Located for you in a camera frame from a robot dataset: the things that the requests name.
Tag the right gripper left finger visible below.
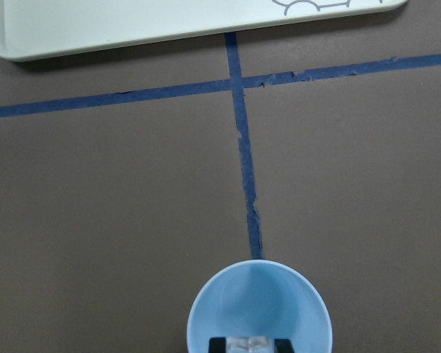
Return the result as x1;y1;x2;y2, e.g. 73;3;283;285
208;338;227;353

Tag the cream bear tray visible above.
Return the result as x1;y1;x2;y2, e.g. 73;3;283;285
0;0;403;62

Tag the clear ice cube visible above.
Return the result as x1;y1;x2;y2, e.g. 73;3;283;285
226;336;274;353

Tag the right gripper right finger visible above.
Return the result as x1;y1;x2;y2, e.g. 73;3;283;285
274;338;292;353

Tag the light blue plastic cup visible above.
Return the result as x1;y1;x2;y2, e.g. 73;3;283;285
187;260;333;352

